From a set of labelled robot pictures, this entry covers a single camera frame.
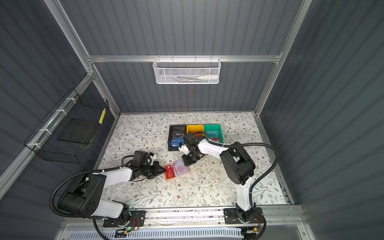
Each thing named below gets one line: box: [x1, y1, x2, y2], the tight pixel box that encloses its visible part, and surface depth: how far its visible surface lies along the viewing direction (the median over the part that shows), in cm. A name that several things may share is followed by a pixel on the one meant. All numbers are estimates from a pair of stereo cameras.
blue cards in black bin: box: [171, 137, 185, 147], surface depth 103 cm
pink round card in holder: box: [173, 159, 189, 176], surface depth 92 cm
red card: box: [164, 164, 176, 179], surface depth 91 cm
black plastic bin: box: [168, 124, 187, 152], surface depth 107 cm
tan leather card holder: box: [162, 159, 191, 181], surface depth 91 cm
